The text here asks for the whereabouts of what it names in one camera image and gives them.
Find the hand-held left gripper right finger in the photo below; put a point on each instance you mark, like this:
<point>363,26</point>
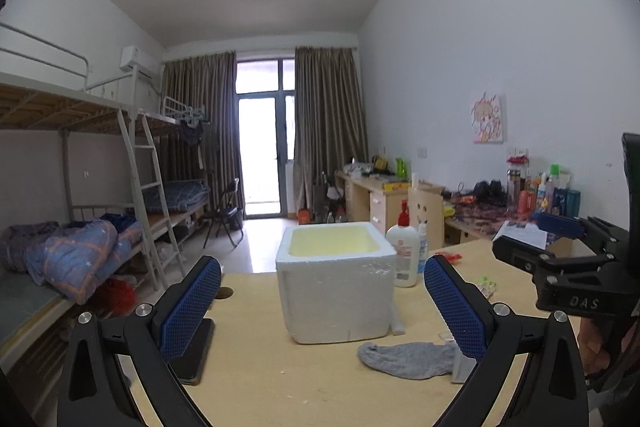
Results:
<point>455,307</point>

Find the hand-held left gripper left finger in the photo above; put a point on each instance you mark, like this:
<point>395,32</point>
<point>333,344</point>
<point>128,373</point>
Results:
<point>192,302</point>

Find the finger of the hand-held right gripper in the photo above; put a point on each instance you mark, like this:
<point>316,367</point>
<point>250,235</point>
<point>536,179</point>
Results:
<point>515,252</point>
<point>557,224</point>

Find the green tissue packet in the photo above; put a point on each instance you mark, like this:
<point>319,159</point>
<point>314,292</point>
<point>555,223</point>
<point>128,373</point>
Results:
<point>485,285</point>

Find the white foam strip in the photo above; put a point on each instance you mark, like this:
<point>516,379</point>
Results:
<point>398,324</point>

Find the white foam box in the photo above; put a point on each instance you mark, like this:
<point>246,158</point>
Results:
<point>330,297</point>

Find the person's right hand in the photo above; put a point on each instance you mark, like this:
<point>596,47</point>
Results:
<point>592,347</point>

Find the white paper sheet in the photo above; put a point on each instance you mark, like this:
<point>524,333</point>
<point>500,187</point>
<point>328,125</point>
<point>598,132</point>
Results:
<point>520,234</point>

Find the cluster of toiletry bottles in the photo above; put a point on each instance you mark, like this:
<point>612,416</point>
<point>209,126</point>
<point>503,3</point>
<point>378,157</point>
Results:
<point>550,194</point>

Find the patterned desk mat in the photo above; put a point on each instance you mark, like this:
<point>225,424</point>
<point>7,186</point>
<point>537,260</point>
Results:
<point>480,217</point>

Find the red plastic packet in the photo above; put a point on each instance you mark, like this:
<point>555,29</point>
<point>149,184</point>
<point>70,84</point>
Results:
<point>452,257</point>

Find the steel thermos bottle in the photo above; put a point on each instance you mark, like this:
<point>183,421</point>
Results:
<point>513,187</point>

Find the black flat device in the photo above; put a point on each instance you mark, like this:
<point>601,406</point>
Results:
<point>192,362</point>

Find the clear bottle blue liquid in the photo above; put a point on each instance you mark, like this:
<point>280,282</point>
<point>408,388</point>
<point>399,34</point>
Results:
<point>423,249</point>

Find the white lotion bottle red pump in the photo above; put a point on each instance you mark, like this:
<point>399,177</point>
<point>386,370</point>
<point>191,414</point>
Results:
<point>402,257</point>

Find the grey sock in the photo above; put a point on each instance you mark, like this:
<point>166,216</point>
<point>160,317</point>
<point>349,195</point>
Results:
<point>405,359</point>

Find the red cloth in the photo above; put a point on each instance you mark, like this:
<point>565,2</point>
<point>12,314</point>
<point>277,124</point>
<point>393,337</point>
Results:
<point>117,297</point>

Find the yellow container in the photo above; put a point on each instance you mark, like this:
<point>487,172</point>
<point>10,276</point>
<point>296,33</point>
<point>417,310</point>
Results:
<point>448,209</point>

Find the black folding chair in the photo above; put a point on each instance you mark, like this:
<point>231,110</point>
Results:
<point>225,212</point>

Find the wooden smiley chair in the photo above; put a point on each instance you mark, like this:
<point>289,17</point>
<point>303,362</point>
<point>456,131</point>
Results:
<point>425,212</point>

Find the blue bedding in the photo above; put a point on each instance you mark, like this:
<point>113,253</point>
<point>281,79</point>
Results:
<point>177,197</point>

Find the blue checked quilt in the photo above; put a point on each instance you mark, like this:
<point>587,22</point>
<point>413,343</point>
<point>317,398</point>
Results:
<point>85,257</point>

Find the green bag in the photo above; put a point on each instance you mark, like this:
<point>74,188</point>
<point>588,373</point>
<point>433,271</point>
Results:
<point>402,167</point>

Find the wooden desk with drawers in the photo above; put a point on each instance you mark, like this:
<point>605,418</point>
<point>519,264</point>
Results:
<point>362,199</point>

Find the yellow black box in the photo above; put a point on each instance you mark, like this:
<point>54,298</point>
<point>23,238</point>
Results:
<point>380,163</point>

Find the white bed ladder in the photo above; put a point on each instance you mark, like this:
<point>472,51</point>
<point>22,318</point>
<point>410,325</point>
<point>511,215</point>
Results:
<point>145,147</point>

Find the glass balcony door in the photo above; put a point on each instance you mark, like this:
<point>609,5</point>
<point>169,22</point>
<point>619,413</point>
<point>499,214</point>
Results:
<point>260,147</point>

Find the dark hanging clothes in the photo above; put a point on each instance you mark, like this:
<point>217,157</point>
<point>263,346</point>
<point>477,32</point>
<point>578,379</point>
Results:
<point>191,132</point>

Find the brown curtain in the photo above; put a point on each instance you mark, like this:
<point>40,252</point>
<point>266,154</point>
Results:
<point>200,132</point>
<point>327,132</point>

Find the grey purple quilt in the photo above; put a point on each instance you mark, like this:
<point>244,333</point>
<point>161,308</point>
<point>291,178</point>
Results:
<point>25,244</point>

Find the metal bunk bed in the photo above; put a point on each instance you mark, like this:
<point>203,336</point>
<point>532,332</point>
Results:
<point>172,114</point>
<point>30,107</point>

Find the white air conditioner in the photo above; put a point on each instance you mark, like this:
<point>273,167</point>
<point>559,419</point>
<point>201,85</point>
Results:
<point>137,59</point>

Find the wall poster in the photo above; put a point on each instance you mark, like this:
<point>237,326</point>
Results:
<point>487,117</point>

